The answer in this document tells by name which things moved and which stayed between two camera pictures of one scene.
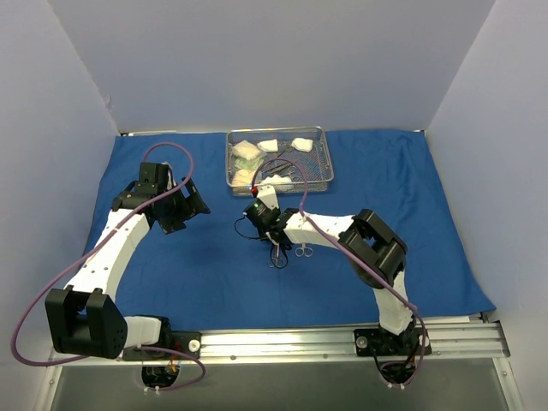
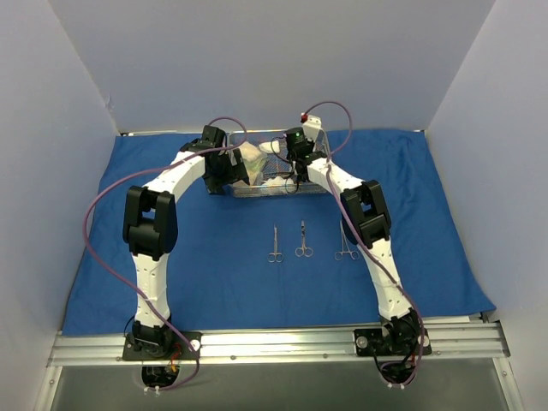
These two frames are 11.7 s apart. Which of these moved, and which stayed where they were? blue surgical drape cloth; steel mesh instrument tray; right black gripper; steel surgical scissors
Moved: right black gripper
Stayed: blue surgical drape cloth; steel surgical scissors; steel mesh instrument tray
